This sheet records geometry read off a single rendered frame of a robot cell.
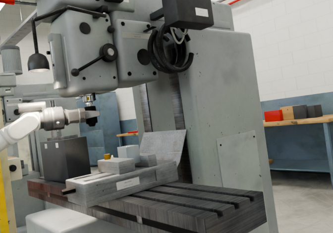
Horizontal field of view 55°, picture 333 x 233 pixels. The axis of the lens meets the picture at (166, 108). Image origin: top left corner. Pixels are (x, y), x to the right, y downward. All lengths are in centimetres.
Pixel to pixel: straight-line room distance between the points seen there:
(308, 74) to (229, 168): 393
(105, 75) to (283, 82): 445
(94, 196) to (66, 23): 64
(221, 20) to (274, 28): 383
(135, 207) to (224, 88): 79
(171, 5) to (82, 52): 37
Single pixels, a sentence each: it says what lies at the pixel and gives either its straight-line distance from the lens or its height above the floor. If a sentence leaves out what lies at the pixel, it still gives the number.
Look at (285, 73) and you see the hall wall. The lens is 547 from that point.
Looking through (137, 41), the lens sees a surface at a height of 151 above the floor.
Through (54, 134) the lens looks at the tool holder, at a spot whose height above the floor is 116.
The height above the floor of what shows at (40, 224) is 86.
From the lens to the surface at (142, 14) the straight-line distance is 144.
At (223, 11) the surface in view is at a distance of 185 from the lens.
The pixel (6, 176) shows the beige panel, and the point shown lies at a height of 86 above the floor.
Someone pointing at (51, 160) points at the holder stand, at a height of 105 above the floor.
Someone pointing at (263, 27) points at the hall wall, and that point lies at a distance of 572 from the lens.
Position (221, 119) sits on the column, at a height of 113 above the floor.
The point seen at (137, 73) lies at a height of 137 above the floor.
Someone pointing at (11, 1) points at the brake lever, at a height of 170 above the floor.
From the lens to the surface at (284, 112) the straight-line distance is 493.
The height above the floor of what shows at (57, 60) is 145.
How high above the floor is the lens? 119
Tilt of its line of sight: 1 degrees up
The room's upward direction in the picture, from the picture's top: 8 degrees counter-clockwise
